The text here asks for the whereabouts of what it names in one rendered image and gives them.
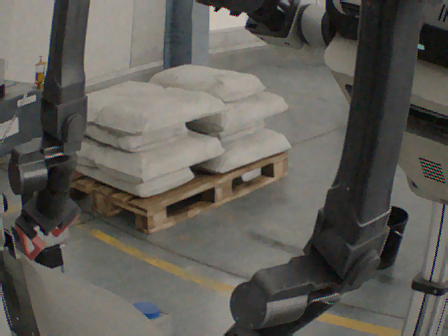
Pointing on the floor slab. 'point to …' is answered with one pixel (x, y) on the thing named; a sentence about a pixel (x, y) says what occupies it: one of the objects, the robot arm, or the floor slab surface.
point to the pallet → (144, 220)
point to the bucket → (393, 236)
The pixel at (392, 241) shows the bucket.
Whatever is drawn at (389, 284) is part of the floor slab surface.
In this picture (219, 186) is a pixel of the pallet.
